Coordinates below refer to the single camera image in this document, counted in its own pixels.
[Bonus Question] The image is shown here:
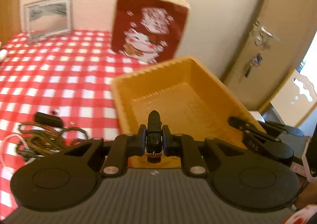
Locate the yellow plastic tray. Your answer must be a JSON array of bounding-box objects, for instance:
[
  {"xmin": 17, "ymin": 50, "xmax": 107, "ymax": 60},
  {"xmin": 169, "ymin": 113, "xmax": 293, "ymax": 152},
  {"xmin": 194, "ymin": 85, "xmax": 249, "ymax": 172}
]
[{"xmin": 111, "ymin": 56, "xmax": 263, "ymax": 149}]

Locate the brown beaded bracelet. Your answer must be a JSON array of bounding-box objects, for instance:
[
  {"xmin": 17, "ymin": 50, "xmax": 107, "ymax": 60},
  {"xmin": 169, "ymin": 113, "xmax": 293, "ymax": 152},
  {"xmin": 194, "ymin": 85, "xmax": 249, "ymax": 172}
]
[{"xmin": 15, "ymin": 121, "xmax": 89, "ymax": 162}]

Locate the white pearl necklace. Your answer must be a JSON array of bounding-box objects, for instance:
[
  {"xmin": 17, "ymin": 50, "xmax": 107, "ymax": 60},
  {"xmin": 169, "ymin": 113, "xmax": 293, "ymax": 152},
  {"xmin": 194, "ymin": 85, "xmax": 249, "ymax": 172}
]
[{"xmin": 1, "ymin": 133, "xmax": 27, "ymax": 169}]

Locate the blue tassel charm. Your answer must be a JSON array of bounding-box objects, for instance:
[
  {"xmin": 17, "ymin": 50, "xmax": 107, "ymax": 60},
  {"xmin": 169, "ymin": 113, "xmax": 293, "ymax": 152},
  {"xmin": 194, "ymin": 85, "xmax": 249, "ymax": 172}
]
[{"xmin": 244, "ymin": 43, "xmax": 270, "ymax": 78}]

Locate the red white checkered tablecloth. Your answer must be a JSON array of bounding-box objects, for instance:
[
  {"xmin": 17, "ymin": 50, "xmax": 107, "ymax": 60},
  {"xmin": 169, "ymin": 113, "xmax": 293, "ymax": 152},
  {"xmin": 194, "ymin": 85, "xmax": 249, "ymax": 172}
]
[{"xmin": 1, "ymin": 30, "xmax": 145, "ymax": 218}]

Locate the wooden door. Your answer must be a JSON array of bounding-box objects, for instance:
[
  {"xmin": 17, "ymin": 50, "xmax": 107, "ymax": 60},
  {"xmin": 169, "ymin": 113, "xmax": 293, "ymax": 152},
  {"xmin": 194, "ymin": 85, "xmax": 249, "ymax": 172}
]
[{"xmin": 224, "ymin": 0, "xmax": 316, "ymax": 110}]

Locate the silver framed sand picture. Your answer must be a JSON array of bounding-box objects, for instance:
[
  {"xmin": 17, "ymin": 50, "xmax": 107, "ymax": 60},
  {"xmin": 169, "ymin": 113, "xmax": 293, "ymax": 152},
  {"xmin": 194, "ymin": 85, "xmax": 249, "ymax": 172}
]
[{"xmin": 23, "ymin": 0, "xmax": 73, "ymax": 45}]

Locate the silver door handle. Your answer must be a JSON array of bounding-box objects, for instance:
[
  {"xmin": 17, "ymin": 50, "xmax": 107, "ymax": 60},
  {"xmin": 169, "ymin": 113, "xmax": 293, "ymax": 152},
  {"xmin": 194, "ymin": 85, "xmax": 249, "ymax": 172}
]
[{"xmin": 259, "ymin": 26, "xmax": 280, "ymax": 42}]

